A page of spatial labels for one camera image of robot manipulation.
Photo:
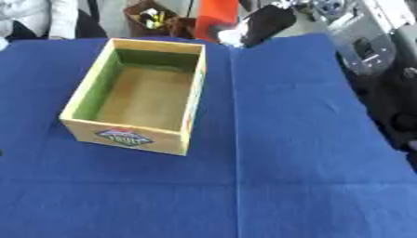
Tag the orange upright object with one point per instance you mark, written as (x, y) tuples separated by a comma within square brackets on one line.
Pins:
[(216, 15)]

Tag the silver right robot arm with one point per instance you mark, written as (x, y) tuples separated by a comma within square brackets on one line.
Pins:
[(369, 46)]

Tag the brown container with small items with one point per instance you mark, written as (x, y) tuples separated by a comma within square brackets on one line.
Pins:
[(152, 19)]

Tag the person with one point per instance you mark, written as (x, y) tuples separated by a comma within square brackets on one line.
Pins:
[(59, 15)]

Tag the tan cardboard box green inside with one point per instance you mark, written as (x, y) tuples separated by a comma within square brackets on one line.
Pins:
[(146, 96)]

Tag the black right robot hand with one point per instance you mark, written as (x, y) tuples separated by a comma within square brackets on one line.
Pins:
[(267, 24)]

